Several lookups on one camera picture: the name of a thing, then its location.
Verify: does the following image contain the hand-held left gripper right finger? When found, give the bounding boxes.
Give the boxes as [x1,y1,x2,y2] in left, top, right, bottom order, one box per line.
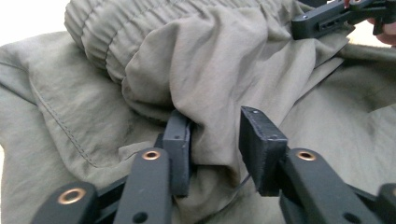
[238,105,385,224]

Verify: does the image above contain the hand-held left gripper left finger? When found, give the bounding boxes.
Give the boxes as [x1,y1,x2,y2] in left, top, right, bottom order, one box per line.
[113,108,193,224]

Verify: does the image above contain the olive green shorts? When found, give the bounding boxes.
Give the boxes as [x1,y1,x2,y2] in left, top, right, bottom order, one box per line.
[0,0,396,224]

